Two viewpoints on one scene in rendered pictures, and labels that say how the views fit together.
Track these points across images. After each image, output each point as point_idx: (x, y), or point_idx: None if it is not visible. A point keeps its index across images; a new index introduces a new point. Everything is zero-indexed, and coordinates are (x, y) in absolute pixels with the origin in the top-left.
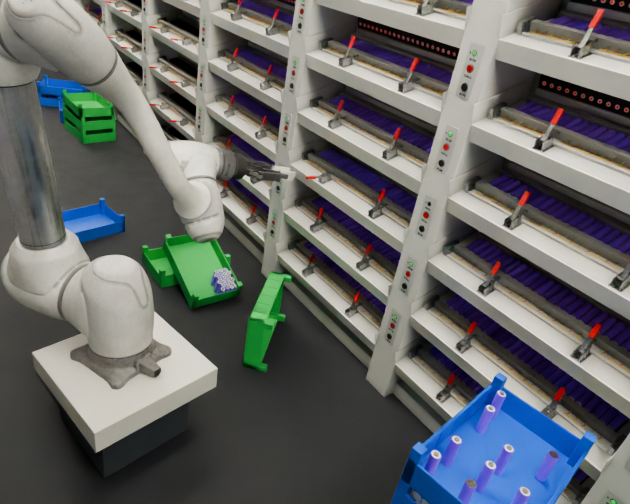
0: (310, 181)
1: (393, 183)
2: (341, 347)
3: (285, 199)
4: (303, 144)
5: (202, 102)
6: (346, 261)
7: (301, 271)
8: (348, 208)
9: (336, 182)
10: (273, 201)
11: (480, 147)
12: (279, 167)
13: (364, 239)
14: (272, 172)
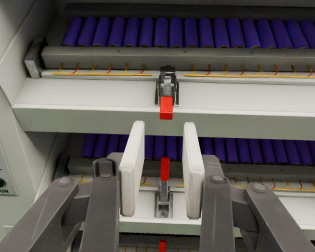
0: (124, 118)
1: (305, 18)
2: None
3: (39, 194)
4: (13, 33)
5: None
6: (305, 226)
7: None
8: (309, 124)
9: (197, 82)
10: None
11: None
12: (138, 150)
13: (273, 158)
14: (280, 236)
